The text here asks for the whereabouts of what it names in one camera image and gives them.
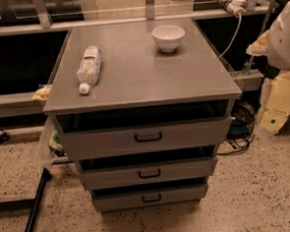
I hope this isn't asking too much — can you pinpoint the black metal floor frame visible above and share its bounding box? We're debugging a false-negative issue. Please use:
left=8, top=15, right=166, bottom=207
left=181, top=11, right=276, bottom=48
left=0, top=167, right=52, bottom=232

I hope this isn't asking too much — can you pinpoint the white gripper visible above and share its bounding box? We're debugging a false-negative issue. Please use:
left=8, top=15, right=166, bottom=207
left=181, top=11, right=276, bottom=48
left=259, top=71, right=290, bottom=136

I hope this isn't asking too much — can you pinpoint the clear plastic water bottle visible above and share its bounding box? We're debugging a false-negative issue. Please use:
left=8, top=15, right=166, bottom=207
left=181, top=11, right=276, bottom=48
left=77, top=46, right=102, bottom=95

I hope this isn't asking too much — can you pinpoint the white power cable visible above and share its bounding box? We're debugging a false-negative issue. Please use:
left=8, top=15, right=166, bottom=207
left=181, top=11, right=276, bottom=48
left=214, top=13, right=246, bottom=59

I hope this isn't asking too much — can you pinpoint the clear plastic storage bin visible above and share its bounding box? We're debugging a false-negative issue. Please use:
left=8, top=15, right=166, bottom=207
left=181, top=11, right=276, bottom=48
left=35, top=118, right=73, bottom=177

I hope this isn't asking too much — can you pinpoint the grey drawer cabinet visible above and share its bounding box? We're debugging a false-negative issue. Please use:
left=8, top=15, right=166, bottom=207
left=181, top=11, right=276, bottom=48
left=43, top=19, right=241, bottom=212

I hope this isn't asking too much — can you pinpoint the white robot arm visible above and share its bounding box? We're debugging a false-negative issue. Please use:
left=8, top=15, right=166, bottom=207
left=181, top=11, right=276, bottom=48
left=247, top=1, right=290, bottom=137

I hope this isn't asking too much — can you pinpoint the black cable bundle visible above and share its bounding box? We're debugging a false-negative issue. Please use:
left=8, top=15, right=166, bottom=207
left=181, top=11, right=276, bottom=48
left=213, top=100, right=260, bottom=157

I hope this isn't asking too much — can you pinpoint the grey drawer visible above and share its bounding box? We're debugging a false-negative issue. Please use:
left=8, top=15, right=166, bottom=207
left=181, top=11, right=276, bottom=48
left=79, top=157, right=217, bottom=191
left=92, top=183, right=207, bottom=212
left=61, top=117, right=232, bottom=160

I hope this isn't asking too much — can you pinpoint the grey metal rail frame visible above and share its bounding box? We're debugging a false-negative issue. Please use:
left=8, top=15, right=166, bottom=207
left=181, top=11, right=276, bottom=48
left=0, top=0, right=290, bottom=119

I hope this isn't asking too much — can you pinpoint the white ceramic bowl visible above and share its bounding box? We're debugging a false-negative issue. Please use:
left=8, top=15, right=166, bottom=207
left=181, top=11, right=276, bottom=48
left=151, top=25, right=185, bottom=52

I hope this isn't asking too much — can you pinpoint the yellow snack bag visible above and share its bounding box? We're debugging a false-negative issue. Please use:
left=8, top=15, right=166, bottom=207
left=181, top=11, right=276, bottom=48
left=32, top=85, right=52, bottom=101

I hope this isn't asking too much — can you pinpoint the white power strip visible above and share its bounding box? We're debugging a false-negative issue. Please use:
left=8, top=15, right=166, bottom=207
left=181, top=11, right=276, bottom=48
left=215, top=0, right=246, bottom=17

